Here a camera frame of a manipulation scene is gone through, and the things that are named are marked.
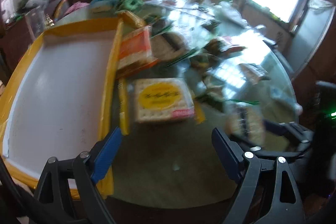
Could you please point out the round cracker clear pack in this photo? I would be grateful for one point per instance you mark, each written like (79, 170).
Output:
(245, 121)

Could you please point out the white tissue box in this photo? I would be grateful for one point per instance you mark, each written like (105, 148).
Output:
(97, 6)

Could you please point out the yellow-label square cracker pack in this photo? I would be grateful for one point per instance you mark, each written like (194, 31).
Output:
(165, 100)

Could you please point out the yellow snack bag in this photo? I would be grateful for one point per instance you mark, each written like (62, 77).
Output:
(131, 19)

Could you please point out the yellow-rimmed white tray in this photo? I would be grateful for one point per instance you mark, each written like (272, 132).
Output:
(57, 102)

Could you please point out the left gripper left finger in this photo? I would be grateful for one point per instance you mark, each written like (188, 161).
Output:
(53, 195)

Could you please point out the green cloth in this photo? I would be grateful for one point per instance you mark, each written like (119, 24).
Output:
(129, 5)

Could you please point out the orange cracker pack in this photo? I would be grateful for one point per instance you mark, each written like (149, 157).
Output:
(135, 53)

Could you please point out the clear plastic container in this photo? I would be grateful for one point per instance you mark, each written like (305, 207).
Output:
(36, 21)

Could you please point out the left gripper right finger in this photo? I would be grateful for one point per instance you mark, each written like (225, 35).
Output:
(247, 169)

